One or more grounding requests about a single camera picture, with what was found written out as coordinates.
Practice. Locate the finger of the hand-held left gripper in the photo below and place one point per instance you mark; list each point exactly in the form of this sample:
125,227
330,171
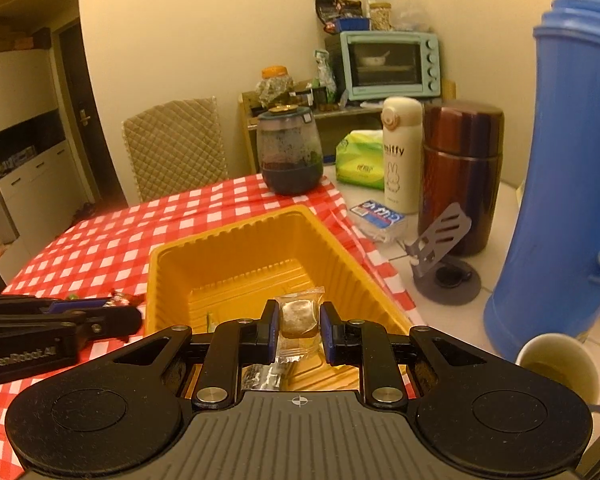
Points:
75,304
110,322

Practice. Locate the blue thermos flask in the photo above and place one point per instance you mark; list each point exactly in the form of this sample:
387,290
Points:
565,160

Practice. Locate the beige quilted chair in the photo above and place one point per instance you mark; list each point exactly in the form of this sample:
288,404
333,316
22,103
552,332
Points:
175,147

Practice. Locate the red checked tablecloth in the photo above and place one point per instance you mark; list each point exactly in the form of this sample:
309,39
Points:
105,240

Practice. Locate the brown steel thermos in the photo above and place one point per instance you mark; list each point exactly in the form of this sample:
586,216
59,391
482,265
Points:
462,175

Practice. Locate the white rabbit print bottle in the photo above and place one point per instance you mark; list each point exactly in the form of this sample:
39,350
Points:
402,160

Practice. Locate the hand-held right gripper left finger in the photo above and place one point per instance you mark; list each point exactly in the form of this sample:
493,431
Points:
275,332

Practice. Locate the blue box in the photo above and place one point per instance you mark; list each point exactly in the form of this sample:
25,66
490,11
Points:
354,25

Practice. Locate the green tissue pack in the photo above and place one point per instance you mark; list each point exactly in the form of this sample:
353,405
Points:
361,160

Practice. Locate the clear brown candy packet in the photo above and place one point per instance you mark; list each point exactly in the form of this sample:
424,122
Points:
297,317

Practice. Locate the grey phone stand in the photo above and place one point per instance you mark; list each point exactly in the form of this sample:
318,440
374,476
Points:
442,240

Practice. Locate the dark snack bag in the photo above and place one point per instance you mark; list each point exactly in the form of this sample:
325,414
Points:
335,7

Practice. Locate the wooden shelf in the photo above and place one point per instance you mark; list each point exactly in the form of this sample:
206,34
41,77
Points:
247,125

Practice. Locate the red snack packet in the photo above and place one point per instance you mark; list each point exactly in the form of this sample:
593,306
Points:
125,299

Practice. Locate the clear dark printed packet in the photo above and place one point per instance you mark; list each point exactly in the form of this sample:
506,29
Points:
262,377

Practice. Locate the white cabinet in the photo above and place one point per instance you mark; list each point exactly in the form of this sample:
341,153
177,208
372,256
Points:
30,175

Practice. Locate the green silver bag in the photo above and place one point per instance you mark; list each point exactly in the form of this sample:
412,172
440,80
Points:
325,75

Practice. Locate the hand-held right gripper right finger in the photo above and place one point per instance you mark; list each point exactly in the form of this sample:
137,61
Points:
327,336

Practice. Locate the clear plastic bag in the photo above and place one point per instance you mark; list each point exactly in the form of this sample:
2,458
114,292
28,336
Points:
410,12

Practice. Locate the glass jar with dark contents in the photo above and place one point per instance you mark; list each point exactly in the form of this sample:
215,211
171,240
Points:
290,155

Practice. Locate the white patterned cup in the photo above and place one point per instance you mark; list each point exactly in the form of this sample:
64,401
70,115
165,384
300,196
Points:
560,367

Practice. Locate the light blue toaster oven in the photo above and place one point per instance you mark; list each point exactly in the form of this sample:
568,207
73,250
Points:
390,65

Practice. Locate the orange lid candy jar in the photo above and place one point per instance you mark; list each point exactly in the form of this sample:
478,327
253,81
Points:
275,85

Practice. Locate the small blue tissue pack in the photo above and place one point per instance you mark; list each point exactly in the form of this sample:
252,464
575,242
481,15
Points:
380,219

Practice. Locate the dark door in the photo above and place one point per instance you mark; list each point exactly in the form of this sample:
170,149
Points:
85,110

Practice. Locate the jar of nuts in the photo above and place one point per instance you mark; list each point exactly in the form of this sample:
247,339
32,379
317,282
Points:
380,16

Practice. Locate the yellow plastic tray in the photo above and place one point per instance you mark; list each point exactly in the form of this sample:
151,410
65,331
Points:
230,260

